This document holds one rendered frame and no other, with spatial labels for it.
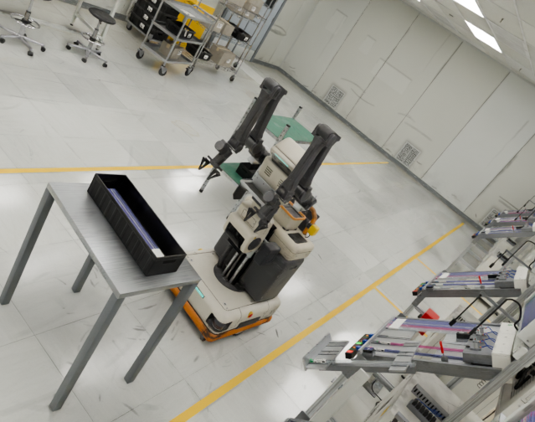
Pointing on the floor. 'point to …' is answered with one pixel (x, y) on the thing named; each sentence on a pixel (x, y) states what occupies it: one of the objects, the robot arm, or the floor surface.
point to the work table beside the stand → (91, 214)
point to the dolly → (138, 18)
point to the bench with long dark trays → (60, 25)
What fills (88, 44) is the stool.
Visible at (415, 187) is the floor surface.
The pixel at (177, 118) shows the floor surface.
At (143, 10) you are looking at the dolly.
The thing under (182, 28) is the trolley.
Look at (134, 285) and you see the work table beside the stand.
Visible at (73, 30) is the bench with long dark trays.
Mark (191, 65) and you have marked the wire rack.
